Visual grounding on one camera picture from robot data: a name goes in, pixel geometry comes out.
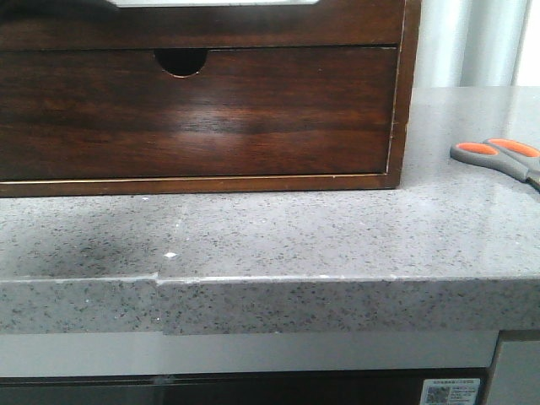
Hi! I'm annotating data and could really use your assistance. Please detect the dark wooden drawer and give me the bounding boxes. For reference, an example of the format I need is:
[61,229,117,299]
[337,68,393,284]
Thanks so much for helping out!
[1,46,397,181]

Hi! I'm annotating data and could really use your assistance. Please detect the grey orange scissors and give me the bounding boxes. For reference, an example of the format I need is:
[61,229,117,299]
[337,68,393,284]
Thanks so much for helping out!
[450,138,539,191]

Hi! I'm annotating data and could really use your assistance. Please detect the dark wooden drawer cabinet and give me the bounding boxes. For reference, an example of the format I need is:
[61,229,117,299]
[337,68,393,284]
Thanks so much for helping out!
[1,1,421,197]

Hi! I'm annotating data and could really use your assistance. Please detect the white QR code label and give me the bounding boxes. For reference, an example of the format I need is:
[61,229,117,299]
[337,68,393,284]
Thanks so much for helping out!
[419,378,481,405]

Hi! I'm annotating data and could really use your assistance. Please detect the black appliance under counter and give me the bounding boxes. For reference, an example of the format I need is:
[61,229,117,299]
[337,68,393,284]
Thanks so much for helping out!
[1,368,488,404]

